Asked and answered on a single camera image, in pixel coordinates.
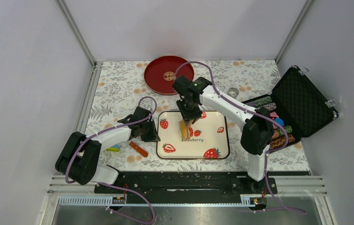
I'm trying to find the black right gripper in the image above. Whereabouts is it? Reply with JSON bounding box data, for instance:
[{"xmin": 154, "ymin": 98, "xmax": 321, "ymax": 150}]
[{"xmin": 177, "ymin": 98, "xmax": 202, "ymax": 127}]

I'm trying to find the wooden dough roller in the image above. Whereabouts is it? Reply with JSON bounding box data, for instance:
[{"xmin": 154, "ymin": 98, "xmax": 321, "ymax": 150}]
[{"xmin": 179, "ymin": 120, "xmax": 193, "ymax": 141}]

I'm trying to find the strawberry pattern rectangular tray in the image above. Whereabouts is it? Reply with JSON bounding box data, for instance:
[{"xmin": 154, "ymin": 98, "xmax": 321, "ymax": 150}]
[{"xmin": 156, "ymin": 111, "xmax": 230, "ymax": 159}]

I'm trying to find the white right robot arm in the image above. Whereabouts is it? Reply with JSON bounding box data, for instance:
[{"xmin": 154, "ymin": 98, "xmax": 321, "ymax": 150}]
[{"xmin": 172, "ymin": 76, "xmax": 274, "ymax": 193}]

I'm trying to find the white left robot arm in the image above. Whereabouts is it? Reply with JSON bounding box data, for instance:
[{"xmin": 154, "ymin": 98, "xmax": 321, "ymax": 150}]
[{"xmin": 55, "ymin": 106, "xmax": 160, "ymax": 193}]

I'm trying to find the colourful toy block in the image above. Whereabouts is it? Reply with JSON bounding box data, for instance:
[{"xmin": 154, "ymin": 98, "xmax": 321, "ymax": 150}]
[{"xmin": 106, "ymin": 144, "xmax": 120, "ymax": 152}]

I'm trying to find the round red tray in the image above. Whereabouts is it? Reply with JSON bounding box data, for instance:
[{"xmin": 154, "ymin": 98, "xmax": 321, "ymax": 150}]
[{"xmin": 144, "ymin": 55, "xmax": 194, "ymax": 95}]

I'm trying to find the black open chip case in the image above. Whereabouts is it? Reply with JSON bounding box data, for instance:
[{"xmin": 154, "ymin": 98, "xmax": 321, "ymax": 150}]
[{"xmin": 244, "ymin": 65, "xmax": 339, "ymax": 146}]

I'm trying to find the metal scraper orange handle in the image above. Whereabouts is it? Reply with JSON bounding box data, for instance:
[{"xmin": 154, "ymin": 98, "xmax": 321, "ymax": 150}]
[{"xmin": 129, "ymin": 142, "xmax": 148, "ymax": 158}]

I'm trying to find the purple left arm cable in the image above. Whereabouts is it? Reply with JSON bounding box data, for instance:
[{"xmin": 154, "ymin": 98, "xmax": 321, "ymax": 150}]
[{"xmin": 64, "ymin": 96, "xmax": 158, "ymax": 225}]

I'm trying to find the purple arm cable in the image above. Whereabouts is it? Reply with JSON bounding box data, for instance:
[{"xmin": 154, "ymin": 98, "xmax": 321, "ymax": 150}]
[
  {"xmin": 64, "ymin": 96, "xmax": 158, "ymax": 225},
  {"xmin": 174, "ymin": 61, "xmax": 308, "ymax": 217}
]

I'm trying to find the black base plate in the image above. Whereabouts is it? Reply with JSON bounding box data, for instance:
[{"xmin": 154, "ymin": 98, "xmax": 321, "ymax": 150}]
[{"xmin": 94, "ymin": 170, "xmax": 279, "ymax": 206}]

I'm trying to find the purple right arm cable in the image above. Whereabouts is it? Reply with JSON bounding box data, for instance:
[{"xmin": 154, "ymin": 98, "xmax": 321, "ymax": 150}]
[{"xmin": 174, "ymin": 61, "xmax": 308, "ymax": 217}]

